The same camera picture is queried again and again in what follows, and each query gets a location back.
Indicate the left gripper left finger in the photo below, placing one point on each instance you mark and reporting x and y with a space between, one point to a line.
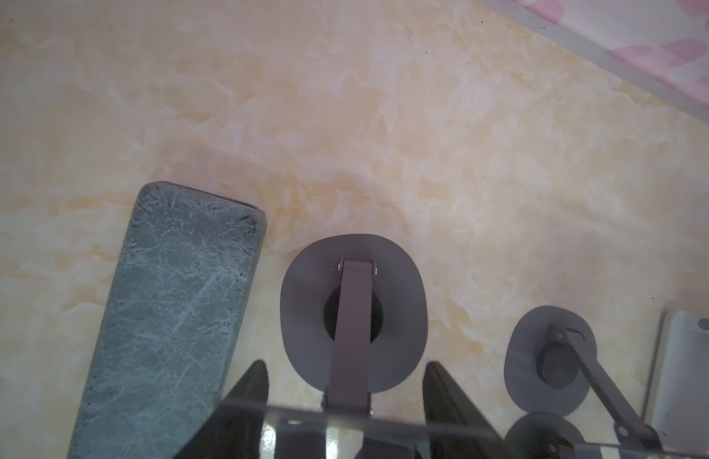
234 429

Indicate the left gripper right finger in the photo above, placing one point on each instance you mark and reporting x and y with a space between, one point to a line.
463 413

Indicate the phone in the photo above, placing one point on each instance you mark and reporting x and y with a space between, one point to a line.
300 433

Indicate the grey stand of blue phone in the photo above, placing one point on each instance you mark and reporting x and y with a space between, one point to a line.
543 435

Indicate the empty purple phone stand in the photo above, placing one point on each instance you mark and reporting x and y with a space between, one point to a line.
551 365

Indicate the white stand centre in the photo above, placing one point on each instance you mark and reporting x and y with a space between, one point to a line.
677 404

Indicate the grey stone block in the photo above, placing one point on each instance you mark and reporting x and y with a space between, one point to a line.
171 323

